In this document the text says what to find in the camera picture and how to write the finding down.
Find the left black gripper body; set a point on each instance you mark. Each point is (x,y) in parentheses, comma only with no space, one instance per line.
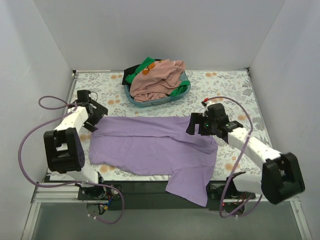
(97,114)

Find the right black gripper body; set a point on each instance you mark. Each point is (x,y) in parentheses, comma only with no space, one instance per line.
(197,124)

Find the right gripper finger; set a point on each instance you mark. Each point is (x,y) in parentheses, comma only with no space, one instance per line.
(195,119)
(203,127)

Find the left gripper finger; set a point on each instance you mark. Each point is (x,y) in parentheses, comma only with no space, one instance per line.
(89,127)
(98,112)

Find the purple t shirt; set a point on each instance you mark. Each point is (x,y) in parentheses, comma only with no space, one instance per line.
(149,146)

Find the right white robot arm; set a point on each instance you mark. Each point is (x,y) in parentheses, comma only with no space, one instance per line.
(281,177)

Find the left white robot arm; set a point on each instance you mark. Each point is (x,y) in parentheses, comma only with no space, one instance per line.
(64,151)

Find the teal plastic basket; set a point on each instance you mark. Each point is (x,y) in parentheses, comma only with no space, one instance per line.
(155,102)

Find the black t shirt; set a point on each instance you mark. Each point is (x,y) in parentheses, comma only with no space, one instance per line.
(129,71)

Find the pink t shirt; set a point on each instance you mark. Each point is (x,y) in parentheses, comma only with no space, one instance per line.
(159,80)

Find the green t shirt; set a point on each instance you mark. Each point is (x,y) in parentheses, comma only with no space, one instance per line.
(141,67)

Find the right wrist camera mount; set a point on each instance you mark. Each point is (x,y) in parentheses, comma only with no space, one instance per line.
(206,104)

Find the aluminium frame rail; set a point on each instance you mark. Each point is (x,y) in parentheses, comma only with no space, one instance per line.
(61,194)

